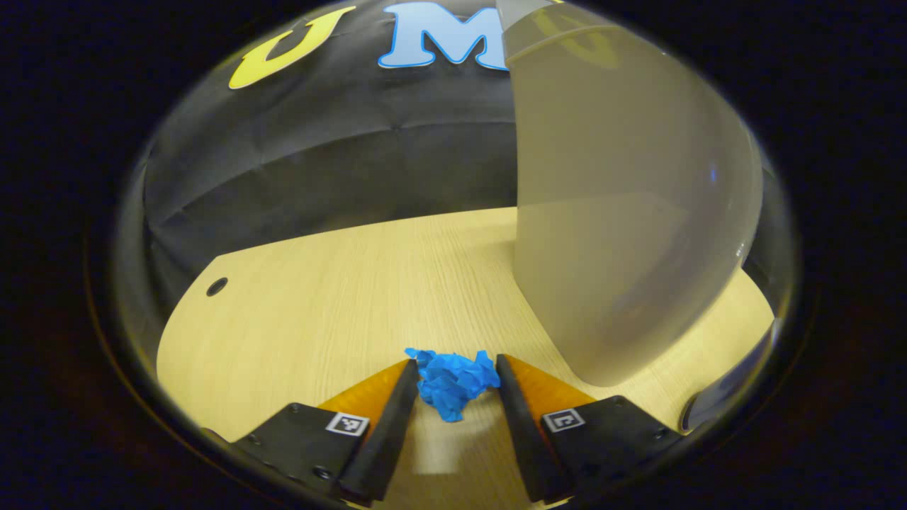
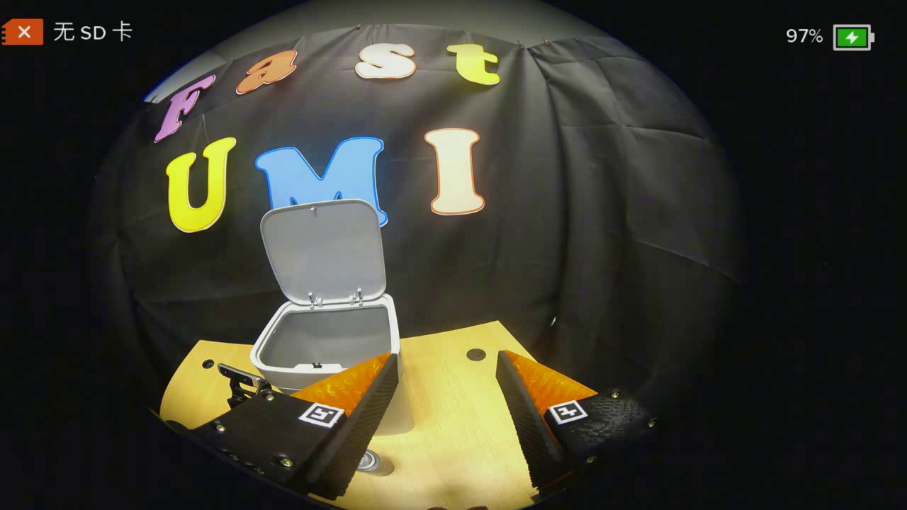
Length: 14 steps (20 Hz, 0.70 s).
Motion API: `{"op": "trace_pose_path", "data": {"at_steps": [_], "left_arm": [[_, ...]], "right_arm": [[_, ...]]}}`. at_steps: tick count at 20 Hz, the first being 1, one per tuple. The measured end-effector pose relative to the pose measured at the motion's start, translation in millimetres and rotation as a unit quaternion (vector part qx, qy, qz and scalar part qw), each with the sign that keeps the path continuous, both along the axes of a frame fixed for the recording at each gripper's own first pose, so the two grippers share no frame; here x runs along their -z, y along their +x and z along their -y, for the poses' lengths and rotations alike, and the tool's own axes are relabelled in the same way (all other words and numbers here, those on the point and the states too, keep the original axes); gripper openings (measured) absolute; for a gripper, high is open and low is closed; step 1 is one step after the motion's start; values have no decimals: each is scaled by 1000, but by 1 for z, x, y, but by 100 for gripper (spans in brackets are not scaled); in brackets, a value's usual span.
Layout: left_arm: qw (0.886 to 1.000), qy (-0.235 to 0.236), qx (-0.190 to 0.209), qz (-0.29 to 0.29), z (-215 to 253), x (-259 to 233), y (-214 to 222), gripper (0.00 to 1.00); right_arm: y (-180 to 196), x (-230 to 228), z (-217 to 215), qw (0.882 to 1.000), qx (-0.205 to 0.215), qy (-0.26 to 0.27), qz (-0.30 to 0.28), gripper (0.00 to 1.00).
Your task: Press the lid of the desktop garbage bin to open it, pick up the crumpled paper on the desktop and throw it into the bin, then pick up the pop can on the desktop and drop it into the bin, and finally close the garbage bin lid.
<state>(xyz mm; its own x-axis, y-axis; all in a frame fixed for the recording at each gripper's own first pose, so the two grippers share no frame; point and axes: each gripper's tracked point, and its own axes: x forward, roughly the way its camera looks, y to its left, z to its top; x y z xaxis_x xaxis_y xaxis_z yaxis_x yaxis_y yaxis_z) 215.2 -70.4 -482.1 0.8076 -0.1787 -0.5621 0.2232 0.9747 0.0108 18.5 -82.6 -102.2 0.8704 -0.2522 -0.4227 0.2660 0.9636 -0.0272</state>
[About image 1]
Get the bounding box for white desktop garbage bin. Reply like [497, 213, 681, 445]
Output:
[496, 0, 765, 388]

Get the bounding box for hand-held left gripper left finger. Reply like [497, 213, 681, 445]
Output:
[202, 358, 420, 505]

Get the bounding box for black backdrop cloth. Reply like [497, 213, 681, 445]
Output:
[138, 0, 789, 316]

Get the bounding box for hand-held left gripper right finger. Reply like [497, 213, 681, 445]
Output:
[496, 353, 685, 505]

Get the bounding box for blue paper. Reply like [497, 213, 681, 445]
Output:
[405, 347, 501, 424]

